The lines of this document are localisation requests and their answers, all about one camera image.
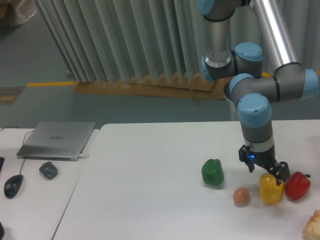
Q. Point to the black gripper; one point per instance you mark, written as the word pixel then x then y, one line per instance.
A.
pixel 266 160

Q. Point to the yellow bell pepper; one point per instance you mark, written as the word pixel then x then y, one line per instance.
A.
pixel 269 191

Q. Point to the black computer mouse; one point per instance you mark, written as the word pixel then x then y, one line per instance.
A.
pixel 13 185

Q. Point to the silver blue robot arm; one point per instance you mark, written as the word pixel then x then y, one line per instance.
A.
pixel 250 92

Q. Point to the red bell pepper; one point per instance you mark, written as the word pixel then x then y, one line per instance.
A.
pixel 297 185

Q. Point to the green bell pepper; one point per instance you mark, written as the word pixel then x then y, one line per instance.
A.
pixel 212 172

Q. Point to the brown egg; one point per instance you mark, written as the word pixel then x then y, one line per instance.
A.
pixel 241 196

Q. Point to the orange textured food item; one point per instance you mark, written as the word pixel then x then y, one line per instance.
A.
pixel 312 228

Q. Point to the brown cardboard sheet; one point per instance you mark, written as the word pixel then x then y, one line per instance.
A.
pixel 195 88

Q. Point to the silver closed laptop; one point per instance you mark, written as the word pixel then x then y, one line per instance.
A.
pixel 57 140

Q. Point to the grey pleated curtain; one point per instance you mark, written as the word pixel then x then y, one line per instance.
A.
pixel 120 39

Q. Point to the dark grey small gadget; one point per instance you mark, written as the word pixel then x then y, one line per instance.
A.
pixel 48 170

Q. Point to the black keyboard edge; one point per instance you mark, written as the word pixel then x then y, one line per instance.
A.
pixel 2 160

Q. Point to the orange floor sign sticker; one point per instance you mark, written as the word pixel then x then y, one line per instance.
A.
pixel 9 94

